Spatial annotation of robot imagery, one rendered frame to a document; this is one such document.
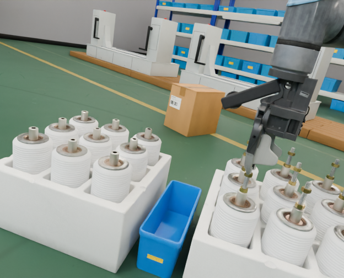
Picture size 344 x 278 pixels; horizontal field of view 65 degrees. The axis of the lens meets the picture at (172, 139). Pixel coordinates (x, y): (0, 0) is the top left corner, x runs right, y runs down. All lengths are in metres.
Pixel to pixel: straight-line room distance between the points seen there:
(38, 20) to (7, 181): 6.09
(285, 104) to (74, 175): 0.51
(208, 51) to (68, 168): 2.78
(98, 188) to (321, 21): 0.56
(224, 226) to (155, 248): 0.19
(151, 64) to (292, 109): 3.23
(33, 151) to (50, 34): 6.18
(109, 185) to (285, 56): 0.46
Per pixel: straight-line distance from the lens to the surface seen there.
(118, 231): 0.68
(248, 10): 6.04
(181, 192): 0.95
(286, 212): 0.67
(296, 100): 0.54
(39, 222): 0.80
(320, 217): 0.77
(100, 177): 0.66
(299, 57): 0.53
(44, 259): 0.80
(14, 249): 0.84
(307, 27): 0.53
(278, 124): 0.55
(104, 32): 4.86
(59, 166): 0.72
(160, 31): 3.73
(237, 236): 0.63
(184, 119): 1.77
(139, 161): 0.76
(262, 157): 0.56
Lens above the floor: 0.56
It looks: 19 degrees down
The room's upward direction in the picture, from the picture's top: 11 degrees clockwise
